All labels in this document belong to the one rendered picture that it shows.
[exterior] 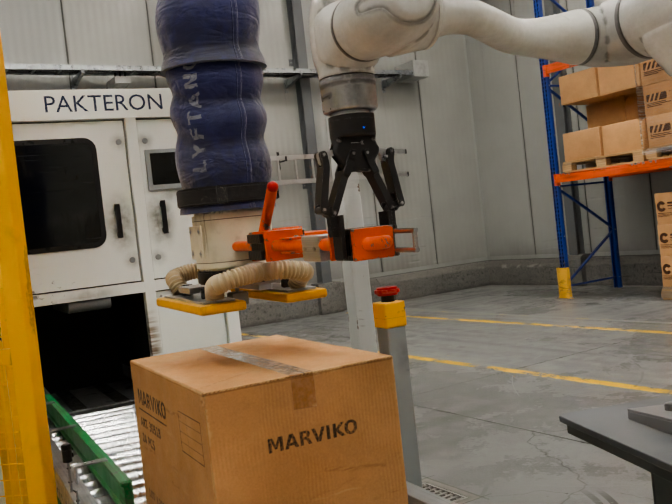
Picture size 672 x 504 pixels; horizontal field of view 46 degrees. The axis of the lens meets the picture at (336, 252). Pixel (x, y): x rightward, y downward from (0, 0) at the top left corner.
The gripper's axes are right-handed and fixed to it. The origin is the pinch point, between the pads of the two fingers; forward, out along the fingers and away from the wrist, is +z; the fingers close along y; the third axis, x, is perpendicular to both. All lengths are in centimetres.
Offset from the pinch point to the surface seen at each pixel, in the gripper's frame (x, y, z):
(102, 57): -912, -154, -253
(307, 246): -13.9, 3.7, 0.2
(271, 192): -32.8, 1.5, -10.9
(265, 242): -30.2, 4.9, -1.2
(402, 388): -73, -48, 43
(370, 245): 5.9, 2.2, 0.8
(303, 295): -42.8, -7.5, 11.2
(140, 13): -917, -211, -312
